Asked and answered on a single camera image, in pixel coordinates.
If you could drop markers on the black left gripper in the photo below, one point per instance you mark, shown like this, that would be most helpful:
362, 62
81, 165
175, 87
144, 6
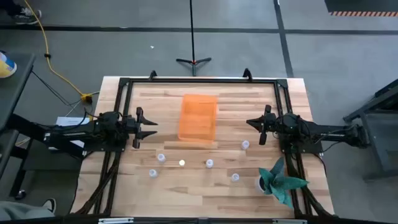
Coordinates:
132, 124

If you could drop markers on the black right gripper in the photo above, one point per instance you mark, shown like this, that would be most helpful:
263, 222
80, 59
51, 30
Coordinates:
269, 122

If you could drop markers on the white-capped pill bottle pink label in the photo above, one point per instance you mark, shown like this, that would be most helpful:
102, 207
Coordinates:
161, 157

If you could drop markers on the yellow translucent pill bottle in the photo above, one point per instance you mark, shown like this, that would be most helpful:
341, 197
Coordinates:
182, 162

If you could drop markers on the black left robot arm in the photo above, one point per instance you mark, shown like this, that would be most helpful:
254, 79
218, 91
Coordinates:
77, 132

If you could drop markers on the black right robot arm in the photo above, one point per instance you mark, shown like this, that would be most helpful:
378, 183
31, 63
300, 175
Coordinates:
326, 130

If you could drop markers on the orange translucent plastic basket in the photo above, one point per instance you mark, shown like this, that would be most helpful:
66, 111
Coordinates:
197, 118

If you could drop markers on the green cloth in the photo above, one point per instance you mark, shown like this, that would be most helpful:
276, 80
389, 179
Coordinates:
276, 183

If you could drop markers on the white paper sheet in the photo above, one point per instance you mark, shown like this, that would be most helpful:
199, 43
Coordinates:
70, 120

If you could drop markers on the black tripod stand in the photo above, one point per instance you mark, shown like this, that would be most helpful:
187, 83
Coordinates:
192, 37

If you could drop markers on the dark grey side table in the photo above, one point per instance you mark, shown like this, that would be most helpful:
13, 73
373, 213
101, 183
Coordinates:
382, 133

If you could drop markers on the black side table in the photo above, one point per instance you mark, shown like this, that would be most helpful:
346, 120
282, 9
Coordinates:
12, 87

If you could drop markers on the person's leg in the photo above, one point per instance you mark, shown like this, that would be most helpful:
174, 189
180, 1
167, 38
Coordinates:
18, 211

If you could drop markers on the yellow and blue round object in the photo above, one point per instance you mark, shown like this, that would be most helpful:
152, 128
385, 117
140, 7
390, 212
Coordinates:
6, 67

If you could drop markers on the black mat hazard stripe edge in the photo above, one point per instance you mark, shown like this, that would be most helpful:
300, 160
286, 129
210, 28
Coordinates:
357, 4

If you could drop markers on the black aluminium rig frame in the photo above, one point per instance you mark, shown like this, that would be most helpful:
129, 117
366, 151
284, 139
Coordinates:
202, 80

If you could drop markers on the silver metal bracket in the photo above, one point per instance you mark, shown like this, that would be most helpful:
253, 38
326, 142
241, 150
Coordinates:
115, 220
289, 221

